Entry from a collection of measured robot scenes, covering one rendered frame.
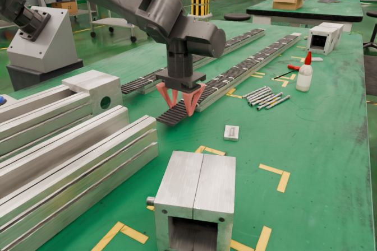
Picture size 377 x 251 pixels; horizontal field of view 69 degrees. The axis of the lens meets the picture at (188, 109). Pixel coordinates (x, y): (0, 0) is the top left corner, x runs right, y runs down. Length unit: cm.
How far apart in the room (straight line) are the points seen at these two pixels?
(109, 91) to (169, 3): 25
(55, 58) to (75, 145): 64
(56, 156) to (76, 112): 17
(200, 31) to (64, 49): 69
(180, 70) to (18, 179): 35
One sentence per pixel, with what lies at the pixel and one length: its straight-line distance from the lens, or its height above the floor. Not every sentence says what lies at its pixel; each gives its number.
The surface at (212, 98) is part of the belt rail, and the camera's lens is 75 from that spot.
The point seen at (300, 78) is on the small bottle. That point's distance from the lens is 87.
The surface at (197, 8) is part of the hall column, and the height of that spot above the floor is 20.
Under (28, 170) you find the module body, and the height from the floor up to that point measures 85.
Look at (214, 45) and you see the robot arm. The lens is 53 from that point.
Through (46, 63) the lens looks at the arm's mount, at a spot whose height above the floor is 81.
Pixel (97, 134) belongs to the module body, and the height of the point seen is 85.
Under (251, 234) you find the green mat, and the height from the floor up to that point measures 78.
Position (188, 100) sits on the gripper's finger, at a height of 85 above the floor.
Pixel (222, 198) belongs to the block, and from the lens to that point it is 33.
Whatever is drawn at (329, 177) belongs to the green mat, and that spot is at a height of 78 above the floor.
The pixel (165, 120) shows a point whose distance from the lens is 61.
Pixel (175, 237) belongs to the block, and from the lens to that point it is 39.
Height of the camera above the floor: 111
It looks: 28 degrees down
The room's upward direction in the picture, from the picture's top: straight up
